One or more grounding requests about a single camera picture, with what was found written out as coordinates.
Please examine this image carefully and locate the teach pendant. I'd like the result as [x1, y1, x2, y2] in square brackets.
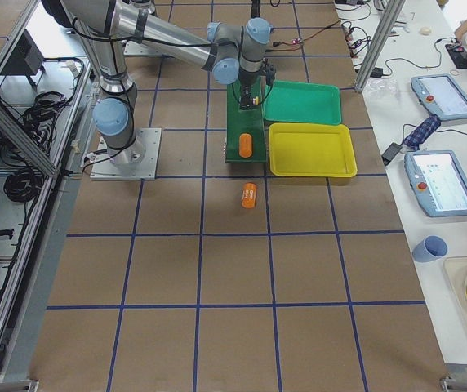
[404, 150, 467, 217]
[410, 73, 467, 122]

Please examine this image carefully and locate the green conveyor belt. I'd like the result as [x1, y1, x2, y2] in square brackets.
[225, 82, 267, 163]

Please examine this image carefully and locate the red black wire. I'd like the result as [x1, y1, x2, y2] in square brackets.
[272, 20, 345, 48]

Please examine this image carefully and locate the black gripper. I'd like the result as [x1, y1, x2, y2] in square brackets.
[238, 69, 259, 110]

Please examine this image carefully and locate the teach pendant near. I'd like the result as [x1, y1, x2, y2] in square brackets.
[404, 150, 467, 217]

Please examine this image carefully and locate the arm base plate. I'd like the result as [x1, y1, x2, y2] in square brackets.
[89, 127, 162, 180]
[122, 40, 163, 57]

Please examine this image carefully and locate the black cable bundle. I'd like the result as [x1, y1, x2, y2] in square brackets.
[3, 167, 41, 204]

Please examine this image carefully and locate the green tray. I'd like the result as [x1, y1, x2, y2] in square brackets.
[263, 80, 342, 125]

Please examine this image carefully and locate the yellow tray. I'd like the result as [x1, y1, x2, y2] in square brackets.
[268, 123, 358, 178]

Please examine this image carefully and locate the black power adapter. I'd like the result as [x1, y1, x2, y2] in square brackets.
[381, 142, 402, 167]

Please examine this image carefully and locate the plain orange cylinder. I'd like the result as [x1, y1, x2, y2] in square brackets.
[238, 133, 253, 158]

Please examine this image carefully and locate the blue checkered cloth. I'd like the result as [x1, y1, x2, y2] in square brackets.
[403, 114, 442, 150]

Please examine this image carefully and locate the blue cup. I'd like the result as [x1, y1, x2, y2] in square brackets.
[411, 235, 448, 263]

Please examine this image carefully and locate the orange cylinder labelled 4680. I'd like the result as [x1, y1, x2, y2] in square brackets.
[241, 182, 257, 209]

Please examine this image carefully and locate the aluminium frame post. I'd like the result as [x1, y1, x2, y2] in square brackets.
[355, 0, 405, 91]

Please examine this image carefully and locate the teach pendant far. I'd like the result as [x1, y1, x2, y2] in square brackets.
[410, 73, 467, 122]

